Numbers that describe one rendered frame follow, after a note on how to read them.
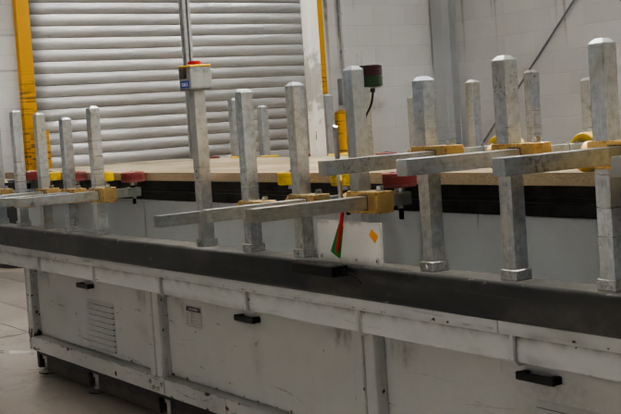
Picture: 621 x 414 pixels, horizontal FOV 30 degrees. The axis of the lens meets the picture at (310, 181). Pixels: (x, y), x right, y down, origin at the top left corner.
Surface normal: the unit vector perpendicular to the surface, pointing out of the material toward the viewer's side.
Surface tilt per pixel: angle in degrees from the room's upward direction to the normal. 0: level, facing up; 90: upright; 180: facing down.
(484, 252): 90
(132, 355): 92
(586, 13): 90
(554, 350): 90
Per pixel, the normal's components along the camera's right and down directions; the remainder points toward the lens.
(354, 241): -0.83, 0.08
